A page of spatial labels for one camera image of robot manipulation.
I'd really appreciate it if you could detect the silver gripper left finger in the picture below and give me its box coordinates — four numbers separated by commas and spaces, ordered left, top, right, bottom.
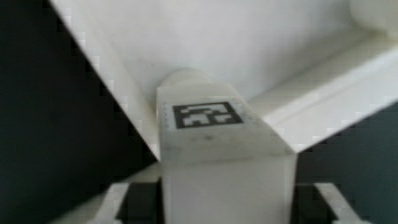
87, 183, 130, 224

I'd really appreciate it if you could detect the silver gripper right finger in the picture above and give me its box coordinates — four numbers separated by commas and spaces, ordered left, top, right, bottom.
314, 183, 371, 224

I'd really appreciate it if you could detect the white table leg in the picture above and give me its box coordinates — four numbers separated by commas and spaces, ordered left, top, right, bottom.
156, 69, 297, 224

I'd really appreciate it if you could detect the white square tabletop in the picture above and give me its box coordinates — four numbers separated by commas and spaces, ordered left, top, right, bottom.
48, 0, 392, 164

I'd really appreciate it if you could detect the white U-shaped obstacle fence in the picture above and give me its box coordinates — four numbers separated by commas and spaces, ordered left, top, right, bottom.
46, 43, 398, 224

